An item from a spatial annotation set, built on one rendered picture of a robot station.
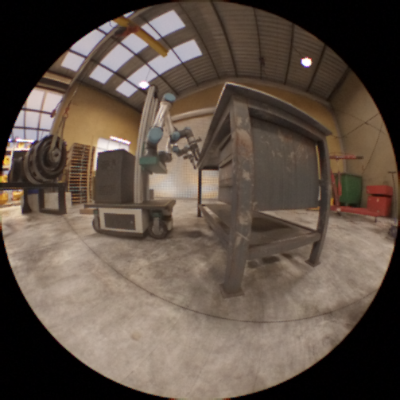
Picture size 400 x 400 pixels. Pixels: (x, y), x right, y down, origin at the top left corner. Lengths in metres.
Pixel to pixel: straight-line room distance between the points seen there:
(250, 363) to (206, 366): 0.12
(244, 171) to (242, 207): 0.12
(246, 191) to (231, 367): 0.57
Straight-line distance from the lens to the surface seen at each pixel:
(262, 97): 0.61
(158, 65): 7.34
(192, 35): 6.90
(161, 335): 0.50
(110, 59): 7.27
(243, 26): 6.74
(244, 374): 0.46
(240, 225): 0.44
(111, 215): 1.20
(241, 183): 0.42
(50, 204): 4.36
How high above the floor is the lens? 0.45
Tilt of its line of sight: 4 degrees down
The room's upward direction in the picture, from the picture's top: 1 degrees clockwise
